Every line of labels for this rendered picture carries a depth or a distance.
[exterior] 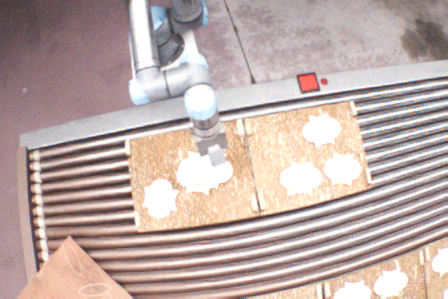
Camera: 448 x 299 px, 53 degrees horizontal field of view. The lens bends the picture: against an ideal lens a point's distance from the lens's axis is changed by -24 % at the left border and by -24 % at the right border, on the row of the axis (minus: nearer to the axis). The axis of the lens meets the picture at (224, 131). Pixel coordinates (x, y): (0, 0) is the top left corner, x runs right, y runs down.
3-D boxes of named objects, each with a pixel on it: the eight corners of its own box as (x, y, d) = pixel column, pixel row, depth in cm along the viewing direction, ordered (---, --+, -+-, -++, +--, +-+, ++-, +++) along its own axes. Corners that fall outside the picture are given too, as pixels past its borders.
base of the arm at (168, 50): (140, 43, 220) (135, 29, 212) (175, 29, 221) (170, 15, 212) (147, 69, 213) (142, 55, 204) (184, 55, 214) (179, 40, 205)
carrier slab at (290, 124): (243, 121, 198) (243, 119, 196) (351, 103, 197) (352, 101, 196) (260, 216, 182) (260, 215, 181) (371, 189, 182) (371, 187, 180)
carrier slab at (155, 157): (126, 142, 198) (125, 140, 196) (242, 121, 198) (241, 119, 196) (139, 233, 183) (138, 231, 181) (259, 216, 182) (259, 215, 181)
